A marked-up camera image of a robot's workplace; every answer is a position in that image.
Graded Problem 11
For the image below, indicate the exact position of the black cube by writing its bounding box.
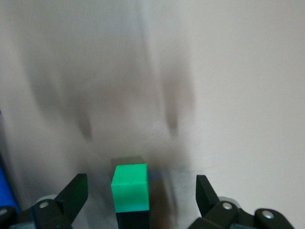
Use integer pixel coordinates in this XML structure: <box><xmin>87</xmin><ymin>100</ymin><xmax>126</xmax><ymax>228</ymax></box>
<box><xmin>115</xmin><ymin>209</ymin><xmax>151</xmax><ymax>229</ymax></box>

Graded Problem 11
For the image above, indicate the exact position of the blue plastic storage bin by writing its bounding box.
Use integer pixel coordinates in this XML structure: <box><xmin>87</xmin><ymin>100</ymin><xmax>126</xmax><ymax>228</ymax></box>
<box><xmin>0</xmin><ymin>108</ymin><xmax>21</xmax><ymax>214</ymax></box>

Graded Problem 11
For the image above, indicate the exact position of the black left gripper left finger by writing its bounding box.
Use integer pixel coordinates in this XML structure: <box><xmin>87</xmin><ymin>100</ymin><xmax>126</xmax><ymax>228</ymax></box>
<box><xmin>0</xmin><ymin>173</ymin><xmax>89</xmax><ymax>229</ymax></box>

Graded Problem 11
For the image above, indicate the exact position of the green cube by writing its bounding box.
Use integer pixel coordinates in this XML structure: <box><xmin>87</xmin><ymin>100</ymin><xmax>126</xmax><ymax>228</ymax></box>
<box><xmin>111</xmin><ymin>163</ymin><xmax>150</xmax><ymax>213</ymax></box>

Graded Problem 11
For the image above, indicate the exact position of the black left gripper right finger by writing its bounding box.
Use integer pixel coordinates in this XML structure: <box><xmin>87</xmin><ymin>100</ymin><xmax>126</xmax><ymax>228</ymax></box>
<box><xmin>195</xmin><ymin>175</ymin><xmax>295</xmax><ymax>229</ymax></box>

